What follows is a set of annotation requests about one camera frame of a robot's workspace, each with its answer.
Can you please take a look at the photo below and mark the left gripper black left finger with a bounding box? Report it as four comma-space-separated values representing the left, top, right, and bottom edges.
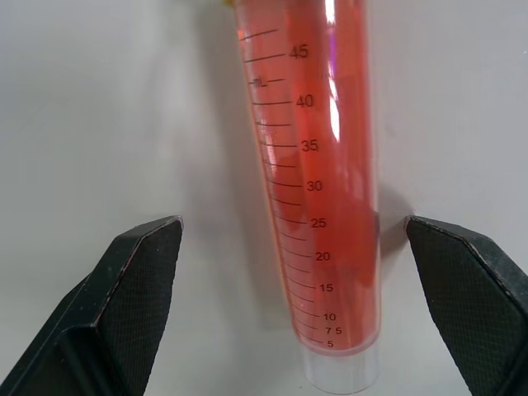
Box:
0, 214, 184, 396

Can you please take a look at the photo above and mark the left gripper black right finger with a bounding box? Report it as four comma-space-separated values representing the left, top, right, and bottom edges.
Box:
404, 214, 528, 396

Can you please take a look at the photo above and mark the red liquid tube green cap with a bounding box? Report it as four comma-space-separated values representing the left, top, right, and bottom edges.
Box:
230, 0, 383, 394

